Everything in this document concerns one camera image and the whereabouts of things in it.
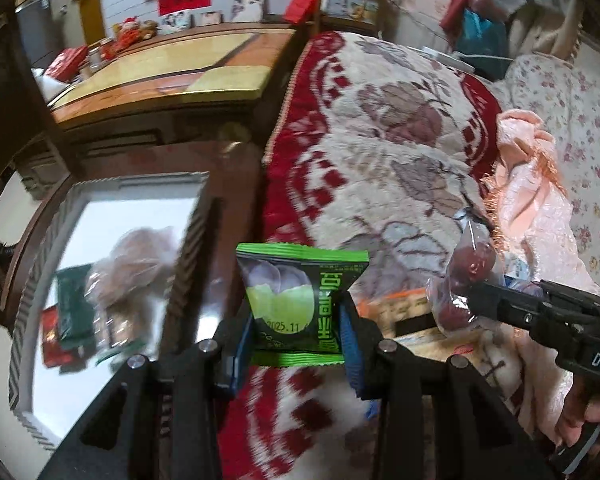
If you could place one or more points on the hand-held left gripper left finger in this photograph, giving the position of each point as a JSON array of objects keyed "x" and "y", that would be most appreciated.
[{"x": 232, "y": 375}]

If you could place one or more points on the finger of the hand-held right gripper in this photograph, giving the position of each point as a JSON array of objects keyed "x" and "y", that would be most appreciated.
[
  {"x": 522, "y": 285},
  {"x": 500, "y": 305}
]

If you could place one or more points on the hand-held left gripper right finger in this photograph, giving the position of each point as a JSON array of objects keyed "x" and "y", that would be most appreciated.
[{"x": 350, "y": 350}]

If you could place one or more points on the clear packet of red dates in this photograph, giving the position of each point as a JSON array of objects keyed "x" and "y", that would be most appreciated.
[{"x": 467, "y": 265}]

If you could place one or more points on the yellow cardboard tissue box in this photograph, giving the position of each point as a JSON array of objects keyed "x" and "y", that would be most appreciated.
[{"x": 430, "y": 340}]

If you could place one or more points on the chevron patterned storage box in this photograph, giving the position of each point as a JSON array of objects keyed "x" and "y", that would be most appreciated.
[{"x": 130, "y": 210}]

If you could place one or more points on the clear packet of brown snacks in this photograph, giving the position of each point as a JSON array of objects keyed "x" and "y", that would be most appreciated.
[{"x": 135, "y": 260}]

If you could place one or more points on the person's right hand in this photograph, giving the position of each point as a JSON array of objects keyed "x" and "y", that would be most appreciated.
[{"x": 580, "y": 410}]

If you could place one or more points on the pink fringed satin cloth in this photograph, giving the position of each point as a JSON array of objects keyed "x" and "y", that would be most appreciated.
[{"x": 540, "y": 210}]

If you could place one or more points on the dark green snack packet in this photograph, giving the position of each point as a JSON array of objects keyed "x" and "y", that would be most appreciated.
[{"x": 75, "y": 305}]

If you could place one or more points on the red snack packet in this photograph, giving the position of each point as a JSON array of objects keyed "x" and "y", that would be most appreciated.
[{"x": 52, "y": 345}]

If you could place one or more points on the floral print bed sheet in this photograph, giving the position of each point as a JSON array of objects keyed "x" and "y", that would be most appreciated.
[{"x": 580, "y": 110}]

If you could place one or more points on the red cream floral fleece blanket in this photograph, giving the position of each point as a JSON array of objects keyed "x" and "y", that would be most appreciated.
[{"x": 380, "y": 160}]

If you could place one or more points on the teal plastic bag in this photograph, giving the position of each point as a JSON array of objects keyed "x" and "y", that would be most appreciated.
[{"x": 480, "y": 35}]

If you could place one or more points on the cream fringed fabric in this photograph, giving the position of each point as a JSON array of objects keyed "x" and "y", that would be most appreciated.
[{"x": 545, "y": 25}]

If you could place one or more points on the wooden glass-top cabinet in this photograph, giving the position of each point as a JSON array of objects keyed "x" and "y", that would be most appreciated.
[{"x": 180, "y": 65}]

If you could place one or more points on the framed painting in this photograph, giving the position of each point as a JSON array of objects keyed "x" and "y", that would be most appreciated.
[{"x": 352, "y": 5}]

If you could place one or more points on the red paper bag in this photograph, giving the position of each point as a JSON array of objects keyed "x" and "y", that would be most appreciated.
[{"x": 301, "y": 6}]

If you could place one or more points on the red gift box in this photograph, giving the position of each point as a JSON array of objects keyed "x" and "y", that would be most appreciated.
[{"x": 66, "y": 64}]

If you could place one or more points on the brown plush toy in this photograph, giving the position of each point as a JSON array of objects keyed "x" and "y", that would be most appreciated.
[{"x": 148, "y": 30}]

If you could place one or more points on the red plush toy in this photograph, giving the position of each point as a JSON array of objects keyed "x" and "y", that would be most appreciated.
[{"x": 126, "y": 32}]

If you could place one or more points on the grey refrigerator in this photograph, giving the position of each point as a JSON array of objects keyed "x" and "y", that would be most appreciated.
[{"x": 32, "y": 35}]

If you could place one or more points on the small photo frame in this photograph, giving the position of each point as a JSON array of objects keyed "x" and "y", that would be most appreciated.
[
  {"x": 209, "y": 18},
  {"x": 176, "y": 21}
]

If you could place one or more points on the large photo frame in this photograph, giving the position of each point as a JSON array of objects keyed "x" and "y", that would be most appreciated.
[{"x": 248, "y": 4}]

